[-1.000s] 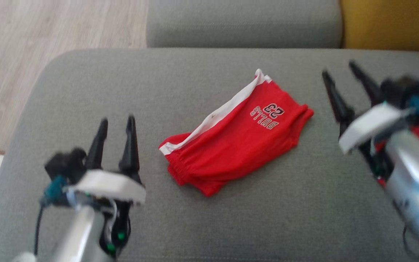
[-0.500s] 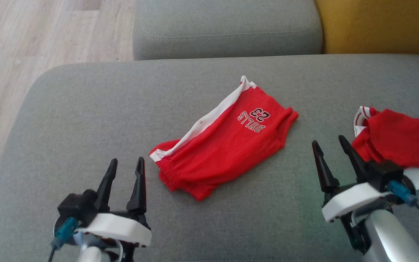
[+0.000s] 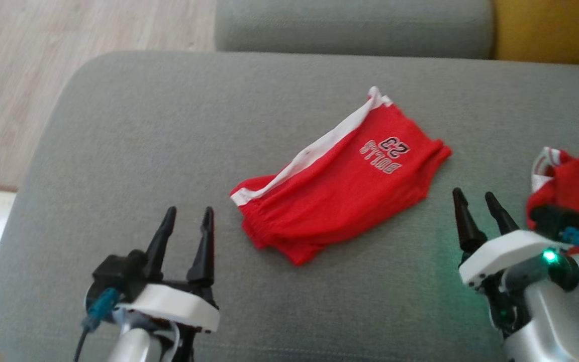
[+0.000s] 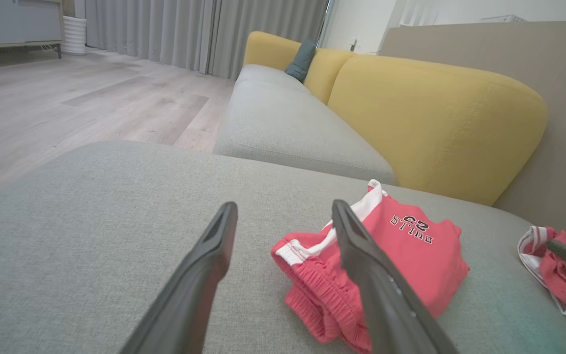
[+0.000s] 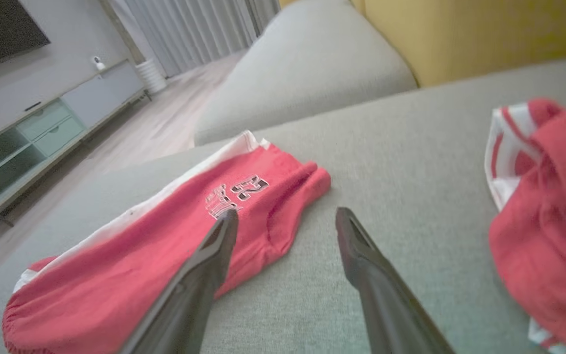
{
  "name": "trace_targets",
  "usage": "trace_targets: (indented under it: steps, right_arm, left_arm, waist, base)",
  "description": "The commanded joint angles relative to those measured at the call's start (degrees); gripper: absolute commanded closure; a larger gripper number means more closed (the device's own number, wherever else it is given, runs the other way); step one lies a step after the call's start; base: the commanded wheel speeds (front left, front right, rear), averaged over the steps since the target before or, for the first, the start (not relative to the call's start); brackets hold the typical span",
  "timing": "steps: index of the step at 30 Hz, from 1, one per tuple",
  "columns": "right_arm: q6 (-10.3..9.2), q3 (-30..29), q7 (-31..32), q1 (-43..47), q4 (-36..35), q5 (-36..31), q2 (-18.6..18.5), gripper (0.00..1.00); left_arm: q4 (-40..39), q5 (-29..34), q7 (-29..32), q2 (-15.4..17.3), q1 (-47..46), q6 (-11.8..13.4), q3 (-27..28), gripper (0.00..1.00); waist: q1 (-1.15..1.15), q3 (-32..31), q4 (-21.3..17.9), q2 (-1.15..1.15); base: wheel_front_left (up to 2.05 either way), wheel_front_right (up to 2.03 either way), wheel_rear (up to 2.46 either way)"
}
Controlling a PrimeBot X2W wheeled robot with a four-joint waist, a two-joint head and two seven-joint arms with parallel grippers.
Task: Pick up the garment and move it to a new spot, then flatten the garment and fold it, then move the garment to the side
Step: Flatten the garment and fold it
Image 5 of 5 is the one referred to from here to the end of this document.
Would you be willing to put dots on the yellow sofa back cushion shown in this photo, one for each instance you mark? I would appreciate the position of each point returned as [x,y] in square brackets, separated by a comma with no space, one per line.
[484,34]

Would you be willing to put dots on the white ribbed cylinder appliance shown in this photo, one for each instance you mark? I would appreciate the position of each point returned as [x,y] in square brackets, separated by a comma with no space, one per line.
[151,76]

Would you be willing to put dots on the grey sofa cushion with seam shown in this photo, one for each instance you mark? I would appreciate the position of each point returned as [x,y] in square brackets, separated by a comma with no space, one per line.
[307,69]

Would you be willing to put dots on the pale grey television cabinet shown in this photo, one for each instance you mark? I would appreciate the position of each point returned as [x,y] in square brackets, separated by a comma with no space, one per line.
[91,98]

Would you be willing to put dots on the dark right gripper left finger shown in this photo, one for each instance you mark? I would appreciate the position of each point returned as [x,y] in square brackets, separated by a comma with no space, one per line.
[189,295]

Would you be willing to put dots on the red basketball shorts white stripe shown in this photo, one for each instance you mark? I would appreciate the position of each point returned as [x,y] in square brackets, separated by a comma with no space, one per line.
[130,275]

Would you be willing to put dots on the large grey sofa seat cushion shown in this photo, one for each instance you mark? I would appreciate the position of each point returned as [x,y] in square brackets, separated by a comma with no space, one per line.
[410,196]

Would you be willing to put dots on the small white indoor camera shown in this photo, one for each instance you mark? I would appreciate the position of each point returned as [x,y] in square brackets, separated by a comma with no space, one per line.
[99,63]

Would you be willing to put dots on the light grey curtains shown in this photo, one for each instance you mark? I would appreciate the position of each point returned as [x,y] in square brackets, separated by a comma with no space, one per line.
[189,29]

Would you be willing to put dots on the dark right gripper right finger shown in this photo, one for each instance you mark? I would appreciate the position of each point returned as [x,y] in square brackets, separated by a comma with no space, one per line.
[386,305]

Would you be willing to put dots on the red basketball jersey number 23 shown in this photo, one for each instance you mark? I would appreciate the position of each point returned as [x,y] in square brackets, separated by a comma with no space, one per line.
[548,236]

